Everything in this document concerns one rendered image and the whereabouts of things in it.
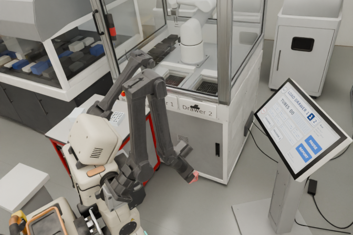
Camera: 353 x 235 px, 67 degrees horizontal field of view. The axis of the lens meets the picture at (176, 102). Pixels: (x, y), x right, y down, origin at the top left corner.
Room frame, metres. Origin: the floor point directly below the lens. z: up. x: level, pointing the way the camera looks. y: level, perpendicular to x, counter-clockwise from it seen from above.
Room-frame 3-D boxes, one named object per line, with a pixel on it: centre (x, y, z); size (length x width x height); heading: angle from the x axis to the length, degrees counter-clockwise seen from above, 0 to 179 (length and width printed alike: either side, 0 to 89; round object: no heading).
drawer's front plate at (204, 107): (1.52, -0.15, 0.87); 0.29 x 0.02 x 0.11; 58
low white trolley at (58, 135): (1.66, 0.63, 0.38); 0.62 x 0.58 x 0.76; 58
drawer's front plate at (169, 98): (1.69, 0.12, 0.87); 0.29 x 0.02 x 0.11; 58
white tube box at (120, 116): (1.64, 0.48, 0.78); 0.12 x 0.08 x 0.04; 156
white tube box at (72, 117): (1.74, 0.82, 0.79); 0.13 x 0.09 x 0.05; 164
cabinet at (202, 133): (2.07, -0.18, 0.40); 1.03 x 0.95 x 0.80; 58
